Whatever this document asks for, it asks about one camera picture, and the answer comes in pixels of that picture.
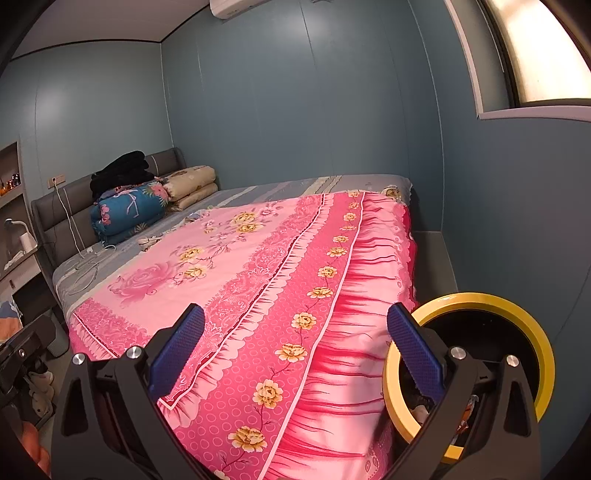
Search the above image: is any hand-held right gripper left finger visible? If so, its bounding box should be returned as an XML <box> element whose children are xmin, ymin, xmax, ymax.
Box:
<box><xmin>50</xmin><ymin>302</ymin><xmax>206</xmax><ymax>480</ymax></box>

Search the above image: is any white air conditioner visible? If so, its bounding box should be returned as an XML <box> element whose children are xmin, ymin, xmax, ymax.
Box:
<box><xmin>209</xmin><ymin>0</ymin><xmax>297</xmax><ymax>20</ymax></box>

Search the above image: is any window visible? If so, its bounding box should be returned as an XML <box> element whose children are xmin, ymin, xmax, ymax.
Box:
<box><xmin>443</xmin><ymin>0</ymin><xmax>591</xmax><ymax>121</ymax></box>

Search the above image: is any pink floral blanket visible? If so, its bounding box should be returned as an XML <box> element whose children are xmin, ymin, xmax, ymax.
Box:
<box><xmin>69</xmin><ymin>187</ymin><xmax>419</xmax><ymax>480</ymax></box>

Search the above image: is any white desk lamp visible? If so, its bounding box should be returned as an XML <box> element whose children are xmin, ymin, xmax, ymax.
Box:
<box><xmin>4</xmin><ymin>218</ymin><xmax>38</xmax><ymax>254</ymax></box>

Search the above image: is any striped folded cloth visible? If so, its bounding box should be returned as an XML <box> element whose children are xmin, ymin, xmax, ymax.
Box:
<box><xmin>0</xmin><ymin>300</ymin><xmax>23</xmax><ymax>343</ymax></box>

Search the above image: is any blue floral quilt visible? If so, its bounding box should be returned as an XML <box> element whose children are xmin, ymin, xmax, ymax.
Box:
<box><xmin>89</xmin><ymin>180</ymin><xmax>170</xmax><ymax>246</ymax></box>

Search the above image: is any beige folded quilt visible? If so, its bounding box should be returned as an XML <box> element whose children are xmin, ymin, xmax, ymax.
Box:
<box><xmin>159</xmin><ymin>165</ymin><xmax>219</xmax><ymax>211</ymax></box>

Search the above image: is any white charging cable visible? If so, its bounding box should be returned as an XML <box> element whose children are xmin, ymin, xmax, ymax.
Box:
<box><xmin>54</xmin><ymin>185</ymin><xmax>117</xmax><ymax>297</ymax></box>

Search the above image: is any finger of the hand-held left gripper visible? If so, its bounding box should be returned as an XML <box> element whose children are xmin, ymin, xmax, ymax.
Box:
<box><xmin>0</xmin><ymin>333</ymin><xmax>49</xmax><ymax>370</ymax></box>

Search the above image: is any black folded clothing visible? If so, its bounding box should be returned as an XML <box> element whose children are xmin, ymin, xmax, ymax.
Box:
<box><xmin>89</xmin><ymin>151</ymin><xmax>156</xmax><ymax>197</ymax></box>

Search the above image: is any yellow waste bin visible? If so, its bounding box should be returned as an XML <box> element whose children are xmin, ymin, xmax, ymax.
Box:
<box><xmin>382</xmin><ymin>292</ymin><xmax>556</xmax><ymax>465</ymax></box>

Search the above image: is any grey striped bedsheet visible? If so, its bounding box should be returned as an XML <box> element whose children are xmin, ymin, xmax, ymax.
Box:
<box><xmin>52</xmin><ymin>174</ymin><xmax>414</xmax><ymax>315</ymax></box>

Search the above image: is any grey bed headboard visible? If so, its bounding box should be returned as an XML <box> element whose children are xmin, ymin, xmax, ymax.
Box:
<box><xmin>30</xmin><ymin>148</ymin><xmax>186</xmax><ymax>274</ymax></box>

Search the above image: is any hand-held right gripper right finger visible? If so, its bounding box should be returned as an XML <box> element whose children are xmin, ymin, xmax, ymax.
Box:
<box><xmin>387</xmin><ymin>302</ymin><xmax>541</xmax><ymax>480</ymax></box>

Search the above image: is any orange foil wrapper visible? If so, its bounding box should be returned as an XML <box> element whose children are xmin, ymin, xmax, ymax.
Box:
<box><xmin>455</xmin><ymin>394</ymin><xmax>479</xmax><ymax>437</ymax></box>

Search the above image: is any grey shelf unit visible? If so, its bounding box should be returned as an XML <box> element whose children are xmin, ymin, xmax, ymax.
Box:
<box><xmin>0</xmin><ymin>141</ymin><xmax>54</xmax><ymax>324</ymax></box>

